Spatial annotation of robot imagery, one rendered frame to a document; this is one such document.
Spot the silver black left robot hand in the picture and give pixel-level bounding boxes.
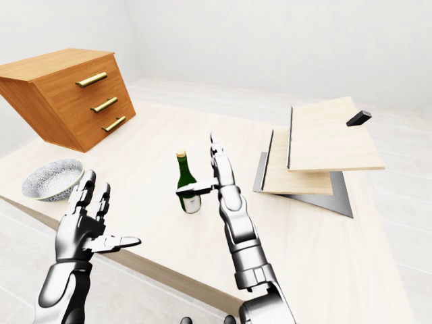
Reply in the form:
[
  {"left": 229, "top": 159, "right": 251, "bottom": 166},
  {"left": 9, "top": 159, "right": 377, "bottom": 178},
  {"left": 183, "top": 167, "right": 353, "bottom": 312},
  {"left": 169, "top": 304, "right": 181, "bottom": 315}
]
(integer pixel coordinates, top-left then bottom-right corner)
[{"left": 55, "top": 169, "right": 142, "bottom": 265}]

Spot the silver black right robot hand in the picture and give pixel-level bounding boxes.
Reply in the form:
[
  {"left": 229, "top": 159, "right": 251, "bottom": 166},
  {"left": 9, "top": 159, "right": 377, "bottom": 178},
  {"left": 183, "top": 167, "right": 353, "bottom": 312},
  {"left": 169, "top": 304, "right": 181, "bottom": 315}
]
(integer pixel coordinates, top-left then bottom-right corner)
[{"left": 175, "top": 132, "right": 257, "bottom": 246}]

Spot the green wine bottle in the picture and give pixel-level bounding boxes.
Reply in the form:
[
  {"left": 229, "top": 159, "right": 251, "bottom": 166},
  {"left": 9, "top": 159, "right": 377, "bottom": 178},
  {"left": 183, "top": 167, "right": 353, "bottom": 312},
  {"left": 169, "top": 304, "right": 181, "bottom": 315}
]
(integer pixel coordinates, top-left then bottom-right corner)
[{"left": 175, "top": 149, "right": 203, "bottom": 215}]

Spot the pale wood metal wine rack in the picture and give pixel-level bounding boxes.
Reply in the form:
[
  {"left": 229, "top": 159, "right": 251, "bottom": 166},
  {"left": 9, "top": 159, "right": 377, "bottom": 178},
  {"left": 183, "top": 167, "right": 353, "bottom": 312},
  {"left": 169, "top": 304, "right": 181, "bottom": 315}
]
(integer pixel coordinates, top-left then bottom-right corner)
[{"left": 252, "top": 96, "right": 385, "bottom": 219}]

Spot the patterned grey white bowl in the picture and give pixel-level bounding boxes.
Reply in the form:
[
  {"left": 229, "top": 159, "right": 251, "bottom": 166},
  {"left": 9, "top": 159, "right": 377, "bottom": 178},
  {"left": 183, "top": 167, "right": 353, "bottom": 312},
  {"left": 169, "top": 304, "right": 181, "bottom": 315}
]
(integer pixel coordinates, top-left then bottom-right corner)
[{"left": 22, "top": 159, "right": 84, "bottom": 203}]

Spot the wooden cabinet drawer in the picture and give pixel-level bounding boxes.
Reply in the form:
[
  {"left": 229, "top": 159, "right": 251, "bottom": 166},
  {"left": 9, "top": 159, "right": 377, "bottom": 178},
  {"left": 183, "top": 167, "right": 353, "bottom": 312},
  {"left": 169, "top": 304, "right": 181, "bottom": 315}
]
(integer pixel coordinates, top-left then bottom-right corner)
[
  {"left": 67, "top": 94, "right": 137, "bottom": 153},
  {"left": 50, "top": 74, "right": 130, "bottom": 130},
  {"left": 33, "top": 53, "right": 123, "bottom": 106}
]

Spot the small black block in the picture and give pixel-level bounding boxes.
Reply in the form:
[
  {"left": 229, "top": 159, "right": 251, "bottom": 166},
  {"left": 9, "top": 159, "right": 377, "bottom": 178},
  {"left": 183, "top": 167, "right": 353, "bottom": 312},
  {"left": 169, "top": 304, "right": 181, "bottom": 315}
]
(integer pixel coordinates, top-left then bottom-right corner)
[{"left": 346, "top": 109, "right": 373, "bottom": 128}]

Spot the wooden cabinet with drawers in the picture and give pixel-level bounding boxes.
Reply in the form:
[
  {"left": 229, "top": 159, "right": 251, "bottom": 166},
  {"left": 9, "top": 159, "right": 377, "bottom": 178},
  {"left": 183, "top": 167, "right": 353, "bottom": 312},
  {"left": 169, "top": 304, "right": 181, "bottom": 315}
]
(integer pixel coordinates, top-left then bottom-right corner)
[{"left": 0, "top": 47, "right": 137, "bottom": 153}]

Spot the brass drawer handle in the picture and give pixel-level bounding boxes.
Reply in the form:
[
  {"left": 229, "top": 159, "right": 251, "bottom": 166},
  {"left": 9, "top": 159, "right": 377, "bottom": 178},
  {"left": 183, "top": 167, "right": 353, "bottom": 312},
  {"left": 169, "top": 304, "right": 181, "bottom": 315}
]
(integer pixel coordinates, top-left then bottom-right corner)
[
  {"left": 101, "top": 115, "right": 126, "bottom": 133},
  {"left": 90, "top": 97, "right": 119, "bottom": 114},
  {"left": 74, "top": 72, "right": 108, "bottom": 88}
]

